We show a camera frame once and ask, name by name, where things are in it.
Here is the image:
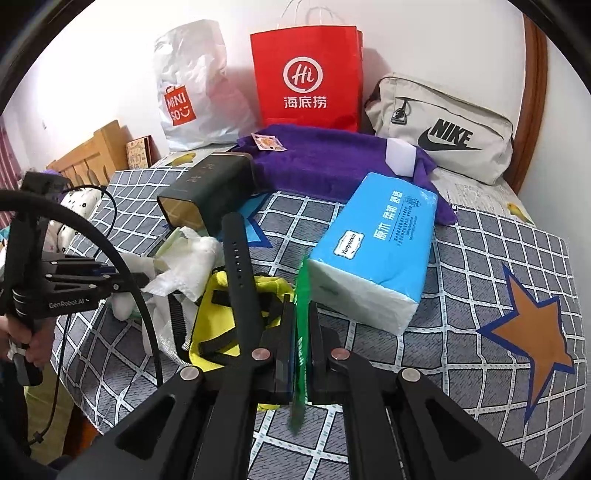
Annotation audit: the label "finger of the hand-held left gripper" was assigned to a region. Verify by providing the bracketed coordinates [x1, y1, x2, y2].
[44, 272, 151, 302]
[44, 257, 118, 278]

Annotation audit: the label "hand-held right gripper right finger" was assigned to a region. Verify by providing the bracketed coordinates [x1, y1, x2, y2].
[307, 302, 541, 480]

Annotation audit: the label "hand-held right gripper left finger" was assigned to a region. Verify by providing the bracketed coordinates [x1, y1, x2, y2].
[55, 301, 296, 480]

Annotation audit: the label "green tissue packet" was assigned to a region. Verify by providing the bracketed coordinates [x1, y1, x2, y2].
[287, 251, 315, 435]

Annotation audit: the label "white gloves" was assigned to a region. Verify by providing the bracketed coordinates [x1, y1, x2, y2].
[141, 226, 223, 302]

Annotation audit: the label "yellow pouch with black straps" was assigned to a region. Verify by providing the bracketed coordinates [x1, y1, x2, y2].
[188, 270, 296, 411]

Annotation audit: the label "light green soft packet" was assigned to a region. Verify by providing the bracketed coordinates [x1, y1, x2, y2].
[157, 226, 195, 260]

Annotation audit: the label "person's left hand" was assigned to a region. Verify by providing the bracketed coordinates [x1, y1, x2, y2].
[0, 314, 57, 371]

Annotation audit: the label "white spotted plush toy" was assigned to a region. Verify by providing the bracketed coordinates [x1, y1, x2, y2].
[46, 187, 105, 254]

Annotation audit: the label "wooden headboard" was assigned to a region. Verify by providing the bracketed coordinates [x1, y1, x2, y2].
[46, 120, 134, 185]

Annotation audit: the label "dark green tin box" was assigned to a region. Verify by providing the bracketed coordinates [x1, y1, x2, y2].
[157, 152, 259, 236]

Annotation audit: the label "patterned brown box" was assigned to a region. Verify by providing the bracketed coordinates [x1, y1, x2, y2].
[126, 135, 153, 169]

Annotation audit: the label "blue tissue pack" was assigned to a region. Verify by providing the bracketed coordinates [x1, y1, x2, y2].
[307, 172, 438, 337]

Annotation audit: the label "pastel printed bed sheet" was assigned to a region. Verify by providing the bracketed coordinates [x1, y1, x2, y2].
[25, 318, 100, 435]

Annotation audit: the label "grey checked star blanket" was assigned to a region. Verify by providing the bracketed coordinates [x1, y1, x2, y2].
[53, 166, 583, 480]

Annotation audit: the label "purple towel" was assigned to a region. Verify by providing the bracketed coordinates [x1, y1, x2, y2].
[231, 124, 458, 227]

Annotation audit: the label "small sticker packet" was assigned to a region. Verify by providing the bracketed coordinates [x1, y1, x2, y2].
[252, 133, 287, 153]

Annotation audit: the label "white plastic shopping bag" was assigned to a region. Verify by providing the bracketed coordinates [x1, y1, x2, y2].
[154, 19, 259, 152]

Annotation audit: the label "bird print bed sheet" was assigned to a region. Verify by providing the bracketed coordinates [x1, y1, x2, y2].
[434, 166, 536, 227]

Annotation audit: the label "beige crossbody bag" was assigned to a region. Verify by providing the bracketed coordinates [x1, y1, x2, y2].
[365, 76, 515, 185]

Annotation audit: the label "red paper bag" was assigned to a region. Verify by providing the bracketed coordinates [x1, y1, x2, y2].
[250, 0, 365, 134]

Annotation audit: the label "thick black cable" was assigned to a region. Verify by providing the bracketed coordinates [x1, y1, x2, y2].
[0, 190, 163, 385]

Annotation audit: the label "thin black cable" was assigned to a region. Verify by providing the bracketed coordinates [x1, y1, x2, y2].
[25, 185, 118, 446]

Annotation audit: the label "black watch strap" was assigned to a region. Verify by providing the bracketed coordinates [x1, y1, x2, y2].
[221, 213, 267, 361]

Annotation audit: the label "brown wooden frame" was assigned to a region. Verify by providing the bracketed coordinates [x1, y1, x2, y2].
[508, 18, 550, 195]

